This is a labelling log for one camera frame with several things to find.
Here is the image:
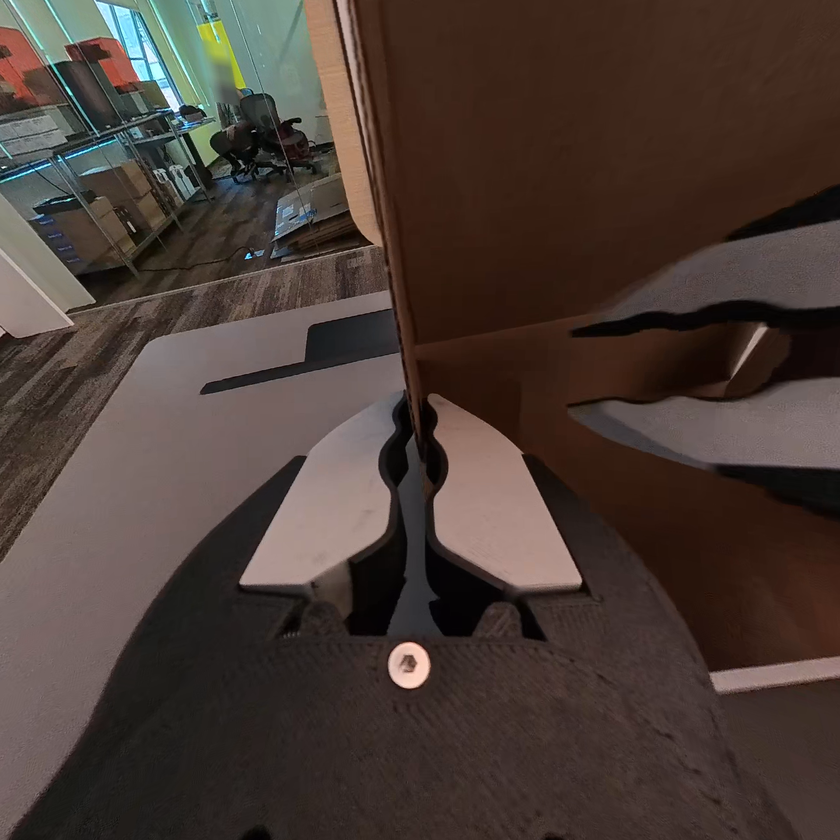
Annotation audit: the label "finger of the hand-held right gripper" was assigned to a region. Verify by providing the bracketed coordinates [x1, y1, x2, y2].
[571, 220, 840, 340]
[566, 376, 840, 473]

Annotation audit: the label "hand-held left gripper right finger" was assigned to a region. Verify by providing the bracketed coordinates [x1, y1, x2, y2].
[425, 392, 584, 636]

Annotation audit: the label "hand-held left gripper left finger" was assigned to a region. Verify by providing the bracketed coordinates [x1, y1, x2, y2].
[239, 392, 411, 635]

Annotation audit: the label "white cardboard mailer box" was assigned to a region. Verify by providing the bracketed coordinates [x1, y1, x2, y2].
[335, 0, 840, 693]

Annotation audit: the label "pile of flattened cardboard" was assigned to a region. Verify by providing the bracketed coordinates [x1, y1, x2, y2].
[270, 172, 375, 261]

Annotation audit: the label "white plastic containers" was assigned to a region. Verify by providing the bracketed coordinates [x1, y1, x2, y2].
[152, 164, 199, 206]

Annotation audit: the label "white cabinet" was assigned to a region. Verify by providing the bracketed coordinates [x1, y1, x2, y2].
[0, 193, 76, 339]

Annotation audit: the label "group of brown storage boxes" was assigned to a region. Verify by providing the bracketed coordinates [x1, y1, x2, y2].
[29, 161, 173, 270]

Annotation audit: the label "dark red office chair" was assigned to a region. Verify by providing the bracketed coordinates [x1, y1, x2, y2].
[266, 117, 320, 175]

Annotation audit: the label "metal shelf rack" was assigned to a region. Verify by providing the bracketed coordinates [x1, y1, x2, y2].
[0, 112, 217, 280]

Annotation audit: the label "orange machine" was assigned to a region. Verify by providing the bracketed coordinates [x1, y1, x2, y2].
[0, 26, 40, 106]
[66, 38, 143, 93]

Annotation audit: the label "black floor cable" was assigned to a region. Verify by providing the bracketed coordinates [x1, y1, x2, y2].
[141, 244, 266, 274]

